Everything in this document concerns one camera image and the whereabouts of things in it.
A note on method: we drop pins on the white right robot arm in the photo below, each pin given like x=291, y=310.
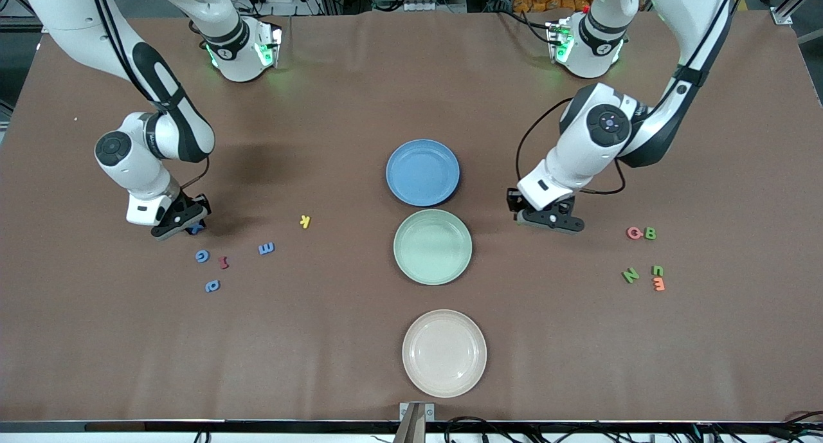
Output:
x=135, y=166

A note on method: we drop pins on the blue foam letter G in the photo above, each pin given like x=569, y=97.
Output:
x=198, y=256

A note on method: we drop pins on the metal table edge bracket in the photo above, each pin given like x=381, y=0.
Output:
x=416, y=412

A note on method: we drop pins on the green round plate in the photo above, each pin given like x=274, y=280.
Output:
x=418, y=263

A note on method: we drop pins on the blue foam letter m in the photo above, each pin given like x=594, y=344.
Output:
x=267, y=248

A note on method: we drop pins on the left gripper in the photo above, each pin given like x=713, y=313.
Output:
x=513, y=200

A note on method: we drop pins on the blue foam letter x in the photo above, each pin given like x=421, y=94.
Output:
x=197, y=229

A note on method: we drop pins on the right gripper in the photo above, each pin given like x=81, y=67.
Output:
x=191, y=207

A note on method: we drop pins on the orange foam letter m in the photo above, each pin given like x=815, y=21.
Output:
x=658, y=284

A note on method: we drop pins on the blue round plate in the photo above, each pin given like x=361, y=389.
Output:
x=437, y=186

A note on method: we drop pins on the aluminium frame profile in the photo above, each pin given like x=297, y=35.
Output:
x=19, y=24

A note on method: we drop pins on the pink round plate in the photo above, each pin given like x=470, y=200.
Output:
x=443, y=353

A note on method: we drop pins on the blue foam letter a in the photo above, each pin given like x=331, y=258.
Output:
x=217, y=283

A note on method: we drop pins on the red foam letter G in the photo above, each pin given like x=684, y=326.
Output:
x=629, y=233

